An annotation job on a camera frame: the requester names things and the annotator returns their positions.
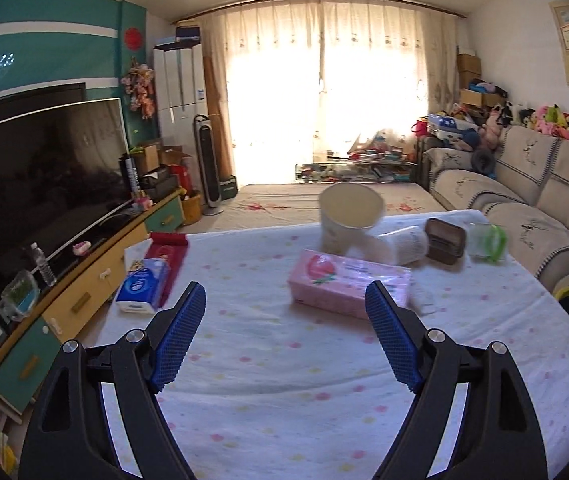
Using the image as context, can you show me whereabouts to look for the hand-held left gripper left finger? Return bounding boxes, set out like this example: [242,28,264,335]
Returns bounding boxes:
[18,281,208,480]

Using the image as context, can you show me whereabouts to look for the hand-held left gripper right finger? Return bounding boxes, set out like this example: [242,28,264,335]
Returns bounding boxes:
[365,280,549,480]

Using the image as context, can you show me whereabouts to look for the pink tissue pack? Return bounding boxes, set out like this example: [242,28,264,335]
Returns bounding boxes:
[286,249,412,320]

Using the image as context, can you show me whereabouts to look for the white plastic cup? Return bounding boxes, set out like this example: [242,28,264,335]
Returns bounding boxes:
[365,226,430,266]

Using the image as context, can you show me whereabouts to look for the brown plastic tray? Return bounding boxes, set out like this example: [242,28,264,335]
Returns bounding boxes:
[423,217,468,266]

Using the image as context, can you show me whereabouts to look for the green and clear plastic container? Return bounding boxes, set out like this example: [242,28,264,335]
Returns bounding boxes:
[465,221,508,263]

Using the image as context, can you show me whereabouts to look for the white paper bowl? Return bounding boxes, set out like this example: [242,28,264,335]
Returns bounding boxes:
[317,182,385,256]

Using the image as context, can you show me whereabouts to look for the blue tissue pack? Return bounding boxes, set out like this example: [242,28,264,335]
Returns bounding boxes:
[114,257,170,315]

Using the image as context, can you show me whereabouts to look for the red box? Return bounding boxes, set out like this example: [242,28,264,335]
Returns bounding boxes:
[143,231,190,308]

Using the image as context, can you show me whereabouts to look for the yellow and teal television cabinet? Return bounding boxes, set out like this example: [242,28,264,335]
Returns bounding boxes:
[0,190,185,416]

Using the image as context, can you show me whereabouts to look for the white dotted tablecloth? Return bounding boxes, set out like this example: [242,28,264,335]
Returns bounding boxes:
[99,210,569,480]

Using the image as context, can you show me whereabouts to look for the yellow bucket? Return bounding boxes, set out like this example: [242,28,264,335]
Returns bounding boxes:
[180,190,202,226]

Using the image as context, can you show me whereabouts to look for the clear water bottle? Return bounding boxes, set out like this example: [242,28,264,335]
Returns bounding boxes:
[30,242,58,288]

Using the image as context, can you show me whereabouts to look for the clear bag with greens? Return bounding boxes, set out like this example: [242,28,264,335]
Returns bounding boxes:
[0,270,41,323]

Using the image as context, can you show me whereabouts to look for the floral beige bed cover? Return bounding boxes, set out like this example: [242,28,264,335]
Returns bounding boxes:
[224,182,448,233]

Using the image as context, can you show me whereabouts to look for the cluttered glass coffee table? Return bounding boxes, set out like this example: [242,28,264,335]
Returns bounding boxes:
[295,152,418,186]

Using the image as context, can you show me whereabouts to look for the black tall box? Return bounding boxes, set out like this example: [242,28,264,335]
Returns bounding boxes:
[120,154,140,196]

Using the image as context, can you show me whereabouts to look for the tower fan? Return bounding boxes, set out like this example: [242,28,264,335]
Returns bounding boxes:
[193,114,224,217]

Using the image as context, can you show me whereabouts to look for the brown cardboard box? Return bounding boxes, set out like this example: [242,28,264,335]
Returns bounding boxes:
[134,141,162,173]

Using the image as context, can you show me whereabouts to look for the beige sofa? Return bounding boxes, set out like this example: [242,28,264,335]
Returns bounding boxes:
[422,125,569,301]

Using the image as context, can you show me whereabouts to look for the large curved television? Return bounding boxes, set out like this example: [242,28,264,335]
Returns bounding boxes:
[0,97,132,306]

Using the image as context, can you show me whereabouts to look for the white standing air conditioner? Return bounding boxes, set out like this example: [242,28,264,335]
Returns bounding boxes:
[153,40,210,153]

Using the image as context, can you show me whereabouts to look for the pink hanging flower decoration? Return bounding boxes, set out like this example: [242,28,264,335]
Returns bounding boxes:
[121,57,156,121]

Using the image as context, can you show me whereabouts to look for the row of plush toys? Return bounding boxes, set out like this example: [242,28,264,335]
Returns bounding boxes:
[485,102,569,153]

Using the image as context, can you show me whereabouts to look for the stack of cardboard boxes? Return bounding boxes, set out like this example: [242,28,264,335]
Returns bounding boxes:
[457,52,483,92]

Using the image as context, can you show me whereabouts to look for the small black television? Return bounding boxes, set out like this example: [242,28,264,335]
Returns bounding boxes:
[0,82,88,111]

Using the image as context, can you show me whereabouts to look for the beige curtains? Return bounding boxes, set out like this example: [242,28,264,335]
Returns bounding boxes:
[197,0,460,186]

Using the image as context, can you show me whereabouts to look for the red round wall ornament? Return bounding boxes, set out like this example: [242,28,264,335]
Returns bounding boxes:
[123,25,145,51]

